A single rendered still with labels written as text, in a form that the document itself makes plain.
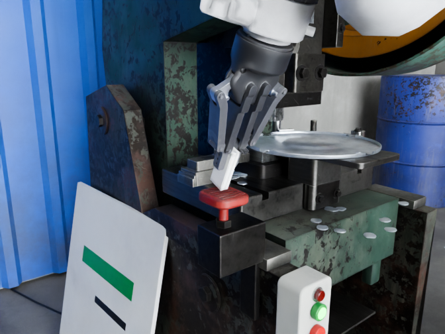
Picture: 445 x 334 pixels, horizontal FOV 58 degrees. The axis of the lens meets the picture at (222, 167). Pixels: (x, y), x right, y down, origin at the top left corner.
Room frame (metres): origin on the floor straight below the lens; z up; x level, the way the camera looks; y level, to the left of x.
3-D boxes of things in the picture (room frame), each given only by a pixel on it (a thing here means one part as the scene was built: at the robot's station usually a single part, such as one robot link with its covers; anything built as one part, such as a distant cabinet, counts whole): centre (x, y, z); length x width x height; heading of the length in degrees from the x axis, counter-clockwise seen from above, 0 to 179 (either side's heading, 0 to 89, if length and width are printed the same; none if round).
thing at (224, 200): (0.60, 0.00, 0.72); 0.07 x 0.06 x 0.08; 38
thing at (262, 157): (0.98, -0.12, 0.76); 0.15 x 0.09 x 0.05; 128
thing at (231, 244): (0.61, -0.02, 0.62); 0.10 x 0.06 x 0.20; 128
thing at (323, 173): (0.85, -0.23, 0.72); 0.25 x 0.14 x 0.14; 38
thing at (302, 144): (0.88, -0.20, 0.78); 0.29 x 0.29 x 0.01
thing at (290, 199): (0.99, -0.12, 0.68); 0.45 x 0.30 x 0.06; 128
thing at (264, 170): (0.99, -0.12, 0.72); 0.20 x 0.16 x 0.03; 128
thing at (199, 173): (0.88, 0.01, 0.76); 0.17 x 0.06 x 0.10; 128
